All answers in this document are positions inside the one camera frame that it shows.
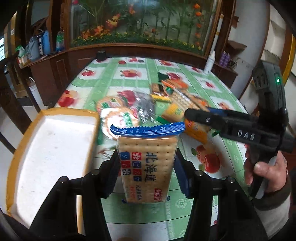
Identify orange salty cheese biscuit pack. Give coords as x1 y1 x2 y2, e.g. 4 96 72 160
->
184 119 220 144

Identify yellow white foam tray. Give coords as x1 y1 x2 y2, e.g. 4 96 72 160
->
6 108 99 228

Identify large orange cracker pack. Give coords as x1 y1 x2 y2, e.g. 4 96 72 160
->
170 89 210 112

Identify yellow green cracker pack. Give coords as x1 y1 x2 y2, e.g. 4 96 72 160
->
156 103 185 124

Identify small orange cracker pack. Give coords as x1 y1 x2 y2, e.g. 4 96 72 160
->
162 79 189 90

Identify blue Hokkaido cracker pack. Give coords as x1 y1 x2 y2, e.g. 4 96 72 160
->
110 122 186 203

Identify yellow-end sesame cracker pack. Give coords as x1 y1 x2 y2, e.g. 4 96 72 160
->
150 83 171 102

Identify clear cookie bag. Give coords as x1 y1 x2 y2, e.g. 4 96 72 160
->
134 92 156 126

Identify round green-label biscuit pack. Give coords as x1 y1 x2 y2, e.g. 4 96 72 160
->
96 96 140 140

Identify person right forearm sleeve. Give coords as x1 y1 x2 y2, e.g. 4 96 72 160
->
252 176 292 240

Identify person right hand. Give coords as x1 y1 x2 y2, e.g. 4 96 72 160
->
244 147 287 193

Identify purple bottles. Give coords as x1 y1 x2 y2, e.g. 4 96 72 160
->
219 52 230 67

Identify white spray bottle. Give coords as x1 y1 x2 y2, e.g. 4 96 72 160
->
203 50 215 75

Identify dark green sachet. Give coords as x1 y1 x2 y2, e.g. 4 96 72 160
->
158 72 170 82

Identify flower mural panel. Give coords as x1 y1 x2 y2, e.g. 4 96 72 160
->
70 1 222 55

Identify white bucket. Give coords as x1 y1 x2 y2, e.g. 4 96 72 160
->
29 77 46 109

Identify wooden sideboard cabinet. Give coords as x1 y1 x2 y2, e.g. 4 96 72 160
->
21 49 70 110

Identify wooden chair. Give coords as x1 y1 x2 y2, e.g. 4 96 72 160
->
0 52 42 153

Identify small black table object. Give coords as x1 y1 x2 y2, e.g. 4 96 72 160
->
95 50 107 62

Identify blue thermos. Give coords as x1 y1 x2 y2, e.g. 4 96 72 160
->
41 30 51 55

